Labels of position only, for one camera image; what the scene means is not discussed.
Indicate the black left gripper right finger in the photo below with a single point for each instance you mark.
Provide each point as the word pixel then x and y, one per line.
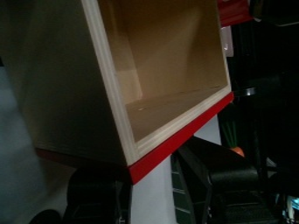
pixel 234 189

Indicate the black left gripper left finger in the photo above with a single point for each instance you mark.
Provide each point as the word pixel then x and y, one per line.
pixel 98 198

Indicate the wooden drawer box red trim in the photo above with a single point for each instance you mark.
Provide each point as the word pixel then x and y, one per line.
pixel 167 73

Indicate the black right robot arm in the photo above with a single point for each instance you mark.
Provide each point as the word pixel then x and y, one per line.
pixel 277 11

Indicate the orange toy carrot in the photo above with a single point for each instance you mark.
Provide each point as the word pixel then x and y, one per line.
pixel 237 151

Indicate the red plastic toy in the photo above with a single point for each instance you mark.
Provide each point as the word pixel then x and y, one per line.
pixel 234 11

